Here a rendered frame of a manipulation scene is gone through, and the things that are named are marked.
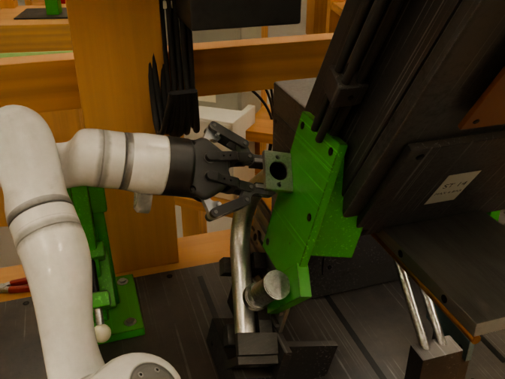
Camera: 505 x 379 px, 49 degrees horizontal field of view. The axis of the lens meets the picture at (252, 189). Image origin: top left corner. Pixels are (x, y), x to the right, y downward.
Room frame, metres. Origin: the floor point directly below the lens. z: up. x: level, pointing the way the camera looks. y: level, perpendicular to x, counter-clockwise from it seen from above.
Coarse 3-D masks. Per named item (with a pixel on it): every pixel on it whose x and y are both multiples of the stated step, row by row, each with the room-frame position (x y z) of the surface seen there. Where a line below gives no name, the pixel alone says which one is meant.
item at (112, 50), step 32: (96, 0) 0.87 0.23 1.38; (128, 0) 0.89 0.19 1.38; (96, 32) 0.87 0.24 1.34; (128, 32) 0.89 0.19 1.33; (160, 32) 0.90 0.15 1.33; (96, 64) 0.87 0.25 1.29; (128, 64) 0.89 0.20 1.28; (160, 64) 0.90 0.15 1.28; (96, 96) 0.87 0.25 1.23; (128, 96) 0.88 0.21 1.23; (96, 128) 0.87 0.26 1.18; (128, 128) 0.88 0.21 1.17; (128, 192) 0.88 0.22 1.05; (128, 224) 0.88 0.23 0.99; (160, 224) 0.89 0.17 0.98; (128, 256) 0.87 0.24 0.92; (160, 256) 0.89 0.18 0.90
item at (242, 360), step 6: (228, 360) 0.57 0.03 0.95; (234, 360) 0.56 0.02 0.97; (240, 360) 0.55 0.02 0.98; (246, 360) 0.55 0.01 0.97; (252, 360) 0.55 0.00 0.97; (258, 360) 0.56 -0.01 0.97; (264, 360) 0.56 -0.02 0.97; (270, 360) 0.56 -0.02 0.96; (276, 360) 0.56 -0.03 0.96; (228, 366) 0.57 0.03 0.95; (234, 366) 0.55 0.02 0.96; (240, 366) 0.56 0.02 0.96; (246, 366) 0.56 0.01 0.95; (264, 366) 0.57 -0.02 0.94
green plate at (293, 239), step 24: (312, 120) 0.66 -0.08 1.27; (312, 144) 0.64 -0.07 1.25; (336, 144) 0.59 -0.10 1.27; (312, 168) 0.62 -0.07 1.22; (336, 168) 0.59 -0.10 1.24; (312, 192) 0.61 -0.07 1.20; (336, 192) 0.60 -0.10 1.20; (288, 216) 0.64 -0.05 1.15; (312, 216) 0.59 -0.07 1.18; (336, 216) 0.60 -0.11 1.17; (264, 240) 0.68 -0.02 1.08; (288, 240) 0.62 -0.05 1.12; (312, 240) 0.58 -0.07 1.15; (336, 240) 0.60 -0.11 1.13; (288, 264) 0.60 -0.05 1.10
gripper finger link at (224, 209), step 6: (240, 198) 0.63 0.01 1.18; (246, 198) 0.63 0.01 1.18; (222, 204) 0.61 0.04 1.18; (228, 204) 0.62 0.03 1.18; (234, 204) 0.62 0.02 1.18; (240, 204) 0.62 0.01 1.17; (246, 204) 0.62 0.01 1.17; (210, 210) 0.60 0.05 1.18; (216, 210) 0.60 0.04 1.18; (222, 210) 0.61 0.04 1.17; (228, 210) 0.61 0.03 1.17; (234, 210) 0.63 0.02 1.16; (210, 216) 0.60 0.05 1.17; (216, 216) 0.60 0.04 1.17; (222, 216) 0.62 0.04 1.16
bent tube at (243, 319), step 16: (272, 160) 0.67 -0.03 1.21; (288, 160) 0.68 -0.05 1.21; (256, 176) 0.69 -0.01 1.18; (272, 176) 0.65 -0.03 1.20; (288, 176) 0.66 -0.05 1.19; (288, 192) 0.65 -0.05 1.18; (240, 224) 0.70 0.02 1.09; (240, 240) 0.69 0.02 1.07; (240, 256) 0.68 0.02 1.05; (240, 272) 0.66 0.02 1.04; (240, 288) 0.64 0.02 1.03; (240, 304) 0.62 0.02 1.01; (240, 320) 0.60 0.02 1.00
